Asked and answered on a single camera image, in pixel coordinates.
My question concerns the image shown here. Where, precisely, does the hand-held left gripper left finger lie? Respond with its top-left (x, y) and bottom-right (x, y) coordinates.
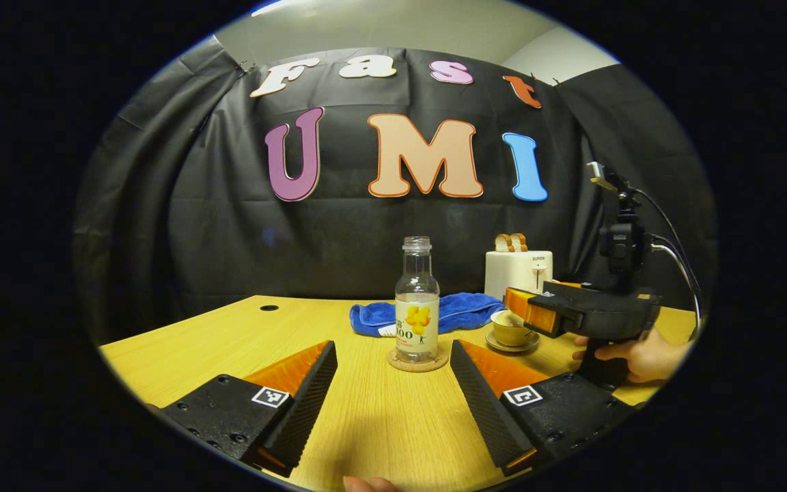
top-left (151, 340), bottom-right (338, 478)

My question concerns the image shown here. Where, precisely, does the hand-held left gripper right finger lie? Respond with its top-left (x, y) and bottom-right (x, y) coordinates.
top-left (448, 340), bottom-right (633, 478)

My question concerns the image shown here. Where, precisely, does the cream ceramic teacup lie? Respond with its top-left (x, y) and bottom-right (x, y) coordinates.
top-left (490, 309), bottom-right (534, 346)

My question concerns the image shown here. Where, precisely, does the round cork coaster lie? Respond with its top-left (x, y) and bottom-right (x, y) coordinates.
top-left (387, 345), bottom-right (450, 373)

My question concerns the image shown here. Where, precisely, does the clear water bottle yellow label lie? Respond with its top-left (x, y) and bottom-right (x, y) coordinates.
top-left (394, 236), bottom-right (441, 364)

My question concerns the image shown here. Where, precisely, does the cream ceramic saucer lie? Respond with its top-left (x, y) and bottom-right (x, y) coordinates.
top-left (486, 330), bottom-right (541, 353)

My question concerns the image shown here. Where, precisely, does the white toaster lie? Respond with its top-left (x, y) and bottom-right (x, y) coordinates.
top-left (484, 250), bottom-right (553, 301)

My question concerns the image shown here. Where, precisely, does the blue towel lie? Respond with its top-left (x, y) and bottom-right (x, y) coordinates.
top-left (350, 292), bottom-right (506, 338)

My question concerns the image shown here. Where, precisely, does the black backdrop cloth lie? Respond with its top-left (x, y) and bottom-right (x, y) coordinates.
top-left (72, 34), bottom-right (719, 342)

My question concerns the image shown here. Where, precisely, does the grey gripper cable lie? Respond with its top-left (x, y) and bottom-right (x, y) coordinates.
top-left (652, 243), bottom-right (702, 332)

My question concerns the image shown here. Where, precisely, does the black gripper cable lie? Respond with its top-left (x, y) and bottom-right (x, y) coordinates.
top-left (633, 188), bottom-right (702, 301)

